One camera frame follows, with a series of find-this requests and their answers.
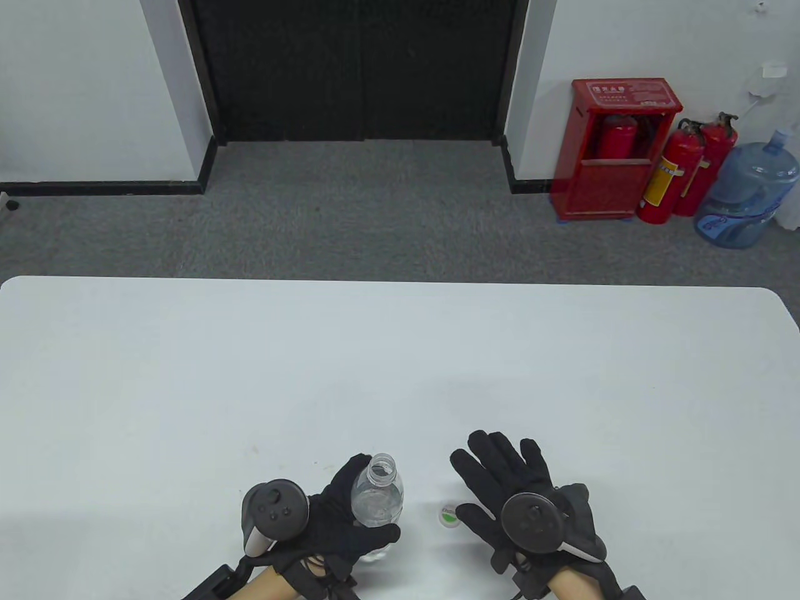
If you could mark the black double door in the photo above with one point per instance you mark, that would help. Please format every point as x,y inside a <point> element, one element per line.
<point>356,69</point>

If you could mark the person's right forearm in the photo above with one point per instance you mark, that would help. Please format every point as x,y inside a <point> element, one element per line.
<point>575,589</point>

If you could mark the white wall socket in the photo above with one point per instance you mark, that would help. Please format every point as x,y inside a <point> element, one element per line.
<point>774,70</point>

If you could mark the blue water jug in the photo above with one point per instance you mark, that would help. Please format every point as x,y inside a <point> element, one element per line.
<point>747,194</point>

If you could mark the clear mineral water bottle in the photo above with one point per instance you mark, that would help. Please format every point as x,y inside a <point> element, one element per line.
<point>377,500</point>

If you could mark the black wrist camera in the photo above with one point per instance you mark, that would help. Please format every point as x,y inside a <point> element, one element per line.
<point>212,586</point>
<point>632,594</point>

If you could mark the person's left forearm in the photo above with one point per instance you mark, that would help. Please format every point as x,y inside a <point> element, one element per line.
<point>262,587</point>

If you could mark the black baseboard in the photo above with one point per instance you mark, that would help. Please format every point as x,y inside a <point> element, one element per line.
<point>528,185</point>
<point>106,187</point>

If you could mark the red fire extinguisher cabinet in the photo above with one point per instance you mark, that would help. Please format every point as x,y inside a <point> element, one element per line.
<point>603,181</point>

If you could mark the white green bottle cap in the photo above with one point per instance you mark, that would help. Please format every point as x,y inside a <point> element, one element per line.
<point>449,516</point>

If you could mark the person's left hand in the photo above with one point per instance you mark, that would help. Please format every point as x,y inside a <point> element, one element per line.
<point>328,531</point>

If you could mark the red extinguisher inside cabinet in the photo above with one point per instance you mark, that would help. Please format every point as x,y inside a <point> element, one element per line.
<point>615,140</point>

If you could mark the black left hand controller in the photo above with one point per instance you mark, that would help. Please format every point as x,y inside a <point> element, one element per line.
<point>278,512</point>

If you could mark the red extinguisher yellow label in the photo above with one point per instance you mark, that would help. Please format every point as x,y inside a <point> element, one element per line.
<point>672,169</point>

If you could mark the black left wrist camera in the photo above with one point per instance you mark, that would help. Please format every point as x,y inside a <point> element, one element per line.
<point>212,586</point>

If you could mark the red fire extinguisher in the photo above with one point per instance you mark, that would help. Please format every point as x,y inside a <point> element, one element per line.
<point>712,153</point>

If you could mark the person's right hand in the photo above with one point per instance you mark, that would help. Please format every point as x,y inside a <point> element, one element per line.
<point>503,469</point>

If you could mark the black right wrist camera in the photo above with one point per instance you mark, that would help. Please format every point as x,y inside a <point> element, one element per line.
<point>632,594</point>

